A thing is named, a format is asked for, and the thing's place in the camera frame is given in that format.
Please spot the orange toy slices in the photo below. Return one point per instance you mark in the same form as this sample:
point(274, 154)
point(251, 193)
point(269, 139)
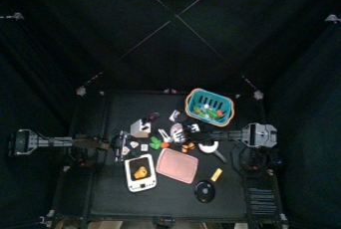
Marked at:
point(187, 146)

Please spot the white toy block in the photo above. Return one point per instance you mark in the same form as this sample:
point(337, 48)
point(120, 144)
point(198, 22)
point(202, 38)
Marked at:
point(140, 127)

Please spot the white toy tablet orange picture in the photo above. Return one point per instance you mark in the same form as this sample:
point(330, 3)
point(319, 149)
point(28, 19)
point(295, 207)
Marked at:
point(140, 173)

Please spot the small orange toy ball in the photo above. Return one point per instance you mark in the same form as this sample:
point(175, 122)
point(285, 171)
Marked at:
point(164, 145)

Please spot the black round disc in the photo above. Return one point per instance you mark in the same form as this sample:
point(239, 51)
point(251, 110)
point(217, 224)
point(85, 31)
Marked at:
point(204, 191)

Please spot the small white toy ball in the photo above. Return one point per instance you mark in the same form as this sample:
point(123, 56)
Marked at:
point(204, 107)

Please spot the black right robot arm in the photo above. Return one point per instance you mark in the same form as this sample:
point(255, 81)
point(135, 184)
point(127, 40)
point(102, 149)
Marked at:
point(259, 135)

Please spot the green toy vegetable in basket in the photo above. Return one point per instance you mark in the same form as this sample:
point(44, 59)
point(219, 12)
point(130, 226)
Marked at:
point(208, 113)

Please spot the white rice block black edge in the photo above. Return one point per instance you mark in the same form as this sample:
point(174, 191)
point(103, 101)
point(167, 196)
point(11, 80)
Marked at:
point(174, 115)

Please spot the yellow rectangular block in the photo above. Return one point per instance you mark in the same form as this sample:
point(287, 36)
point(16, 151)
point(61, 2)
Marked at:
point(215, 174)

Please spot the teal basket orange rim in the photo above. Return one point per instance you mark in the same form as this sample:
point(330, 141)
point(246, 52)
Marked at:
point(210, 107)

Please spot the pink cutting board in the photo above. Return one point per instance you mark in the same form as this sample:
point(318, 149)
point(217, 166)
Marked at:
point(176, 165)

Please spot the small orange toy piece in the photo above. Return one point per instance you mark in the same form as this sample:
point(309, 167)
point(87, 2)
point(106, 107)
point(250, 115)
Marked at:
point(219, 112)

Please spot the small white tile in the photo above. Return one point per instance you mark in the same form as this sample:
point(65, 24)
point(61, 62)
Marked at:
point(134, 144)
point(144, 147)

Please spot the metal frame bracket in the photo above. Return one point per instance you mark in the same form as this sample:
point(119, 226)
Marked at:
point(15, 16)
point(332, 18)
point(80, 90)
point(258, 94)

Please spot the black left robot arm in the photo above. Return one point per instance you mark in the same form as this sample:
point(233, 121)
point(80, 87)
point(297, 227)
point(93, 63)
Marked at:
point(53, 141)

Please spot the purple toy eggplant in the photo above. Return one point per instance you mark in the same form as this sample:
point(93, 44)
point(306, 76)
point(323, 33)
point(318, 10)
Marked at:
point(154, 116)

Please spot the green leafy toy vegetable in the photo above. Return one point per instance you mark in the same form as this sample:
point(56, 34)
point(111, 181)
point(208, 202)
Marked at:
point(155, 143)

